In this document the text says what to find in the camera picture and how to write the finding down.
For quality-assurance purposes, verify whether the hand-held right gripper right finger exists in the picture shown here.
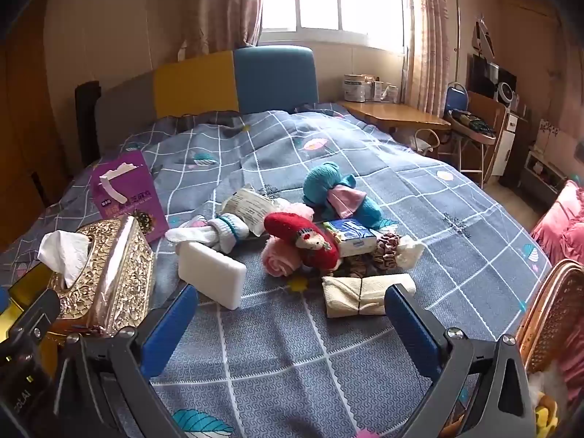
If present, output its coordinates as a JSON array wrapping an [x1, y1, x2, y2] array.
[[384, 283, 537, 438]]

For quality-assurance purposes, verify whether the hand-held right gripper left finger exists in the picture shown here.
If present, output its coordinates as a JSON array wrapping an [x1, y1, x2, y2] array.
[[55, 283, 201, 438]]

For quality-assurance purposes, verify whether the pink towel blue band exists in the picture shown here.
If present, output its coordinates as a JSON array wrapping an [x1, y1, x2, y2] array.
[[262, 237, 304, 278]]

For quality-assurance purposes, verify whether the white foam block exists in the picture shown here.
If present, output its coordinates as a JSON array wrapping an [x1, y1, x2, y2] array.
[[177, 241, 247, 311]]

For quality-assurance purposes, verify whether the beige rolled cloth black band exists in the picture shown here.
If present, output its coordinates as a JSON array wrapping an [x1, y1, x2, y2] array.
[[322, 273, 417, 319]]

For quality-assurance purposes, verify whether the gold embossed tissue box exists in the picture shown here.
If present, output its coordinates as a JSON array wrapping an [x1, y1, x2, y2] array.
[[46, 216, 156, 338]]

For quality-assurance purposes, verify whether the white tissue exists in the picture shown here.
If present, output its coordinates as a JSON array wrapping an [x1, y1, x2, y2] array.
[[37, 230, 91, 289]]

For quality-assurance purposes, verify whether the blue white tissue pack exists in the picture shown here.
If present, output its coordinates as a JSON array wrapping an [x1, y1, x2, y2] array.
[[323, 219, 379, 257]]

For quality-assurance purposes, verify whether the grey checkered leaf-print blanket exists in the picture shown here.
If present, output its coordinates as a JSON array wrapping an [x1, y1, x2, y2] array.
[[0, 100, 555, 438]]

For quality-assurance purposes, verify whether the white socks teal stripe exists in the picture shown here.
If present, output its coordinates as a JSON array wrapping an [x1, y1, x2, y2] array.
[[165, 214, 263, 253]]

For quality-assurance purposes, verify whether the purple cardboard box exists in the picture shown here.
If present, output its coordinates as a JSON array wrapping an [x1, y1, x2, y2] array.
[[91, 150, 170, 242]]

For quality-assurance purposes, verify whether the clear packet white label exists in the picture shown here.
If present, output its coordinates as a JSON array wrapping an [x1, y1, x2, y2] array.
[[221, 185, 286, 233]]

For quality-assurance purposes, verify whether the yellow plush toy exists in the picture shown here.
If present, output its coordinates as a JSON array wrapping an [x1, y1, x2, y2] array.
[[531, 392, 564, 430]]

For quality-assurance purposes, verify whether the pink fluffy cloth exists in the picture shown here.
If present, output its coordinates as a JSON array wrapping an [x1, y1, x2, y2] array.
[[274, 201, 315, 222]]

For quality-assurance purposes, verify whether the teal fleece cloth pink band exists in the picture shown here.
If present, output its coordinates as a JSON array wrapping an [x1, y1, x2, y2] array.
[[302, 161, 386, 230]]

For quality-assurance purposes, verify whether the pink ruffled cloth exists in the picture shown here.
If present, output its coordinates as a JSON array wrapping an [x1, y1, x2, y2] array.
[[529, 180, 584, 268]]

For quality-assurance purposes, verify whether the round-backed metal chair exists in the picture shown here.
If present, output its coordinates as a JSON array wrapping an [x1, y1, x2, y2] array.
[[413, 128, 441, 156]]

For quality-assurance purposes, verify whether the white cabinet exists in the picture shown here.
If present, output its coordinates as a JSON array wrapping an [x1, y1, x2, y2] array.
[[490, 112, 518, 178]]

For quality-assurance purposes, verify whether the wooden wardrobe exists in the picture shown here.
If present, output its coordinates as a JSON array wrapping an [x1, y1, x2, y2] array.
[[0, 9, 69, 206]]

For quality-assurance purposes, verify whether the blue folding chair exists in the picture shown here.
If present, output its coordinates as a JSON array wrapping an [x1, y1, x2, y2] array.
[[449, 109, 498, 183]]

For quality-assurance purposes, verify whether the wooden desk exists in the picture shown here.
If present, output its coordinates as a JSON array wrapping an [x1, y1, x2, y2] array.
[[340, 99, 452, 134]]

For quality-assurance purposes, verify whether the grey yellow blue headboard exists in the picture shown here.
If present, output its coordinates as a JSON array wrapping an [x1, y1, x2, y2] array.
[[93, 46, 319, 147]]

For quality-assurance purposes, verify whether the pink patterned curtain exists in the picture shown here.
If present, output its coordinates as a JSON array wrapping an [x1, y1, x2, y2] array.
[[182, 0, 265, 55], [404, 0, 459, 110]]

